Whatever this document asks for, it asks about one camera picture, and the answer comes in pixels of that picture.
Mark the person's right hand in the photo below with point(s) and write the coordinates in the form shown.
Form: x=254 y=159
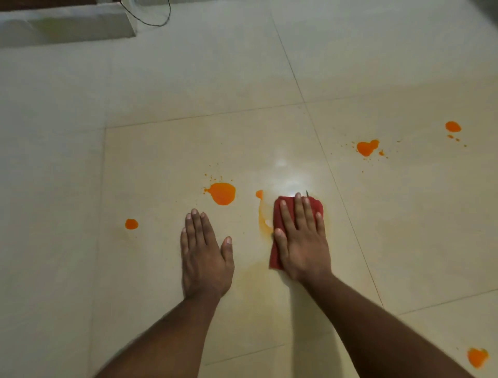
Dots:
x=305 y=253

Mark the person's left hand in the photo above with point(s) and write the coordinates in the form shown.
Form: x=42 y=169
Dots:
x=204 y=268

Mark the red cloth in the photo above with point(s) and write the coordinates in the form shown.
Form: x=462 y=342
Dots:
x=275 y=253

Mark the orange liquid spill drops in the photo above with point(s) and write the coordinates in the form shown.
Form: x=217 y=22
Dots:
x=222 y=193

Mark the person's left forearm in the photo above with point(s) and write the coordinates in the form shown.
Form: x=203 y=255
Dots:
x=167 y=342

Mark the person's right forearm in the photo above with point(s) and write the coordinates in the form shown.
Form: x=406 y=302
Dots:
x=369 y=335

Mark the cream tiled floor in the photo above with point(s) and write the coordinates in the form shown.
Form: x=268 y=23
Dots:
x=194 y=78

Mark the white baseboard ledge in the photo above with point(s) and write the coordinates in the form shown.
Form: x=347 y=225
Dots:
x=78 y=23

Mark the brown wooden panel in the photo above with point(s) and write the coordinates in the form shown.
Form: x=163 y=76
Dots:
x=39 y=4

